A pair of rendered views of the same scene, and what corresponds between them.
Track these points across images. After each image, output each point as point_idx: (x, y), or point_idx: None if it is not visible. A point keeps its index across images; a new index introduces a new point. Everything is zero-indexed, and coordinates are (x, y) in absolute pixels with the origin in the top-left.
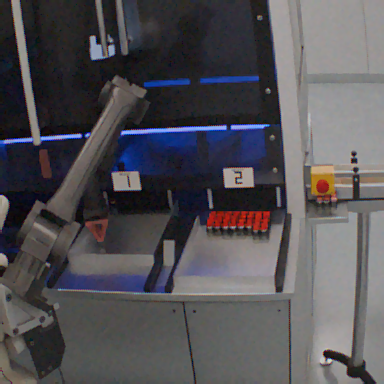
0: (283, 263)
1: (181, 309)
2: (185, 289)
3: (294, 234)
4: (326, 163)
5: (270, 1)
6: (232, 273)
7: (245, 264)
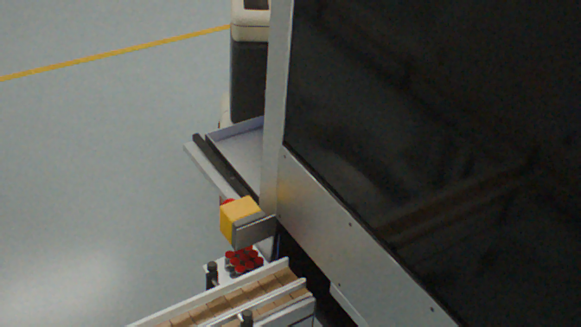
0: (213, 157)
1: None
2: None
3: None
4: (245, 221)
5: None
6: (257, 144)
7: (256, 157)
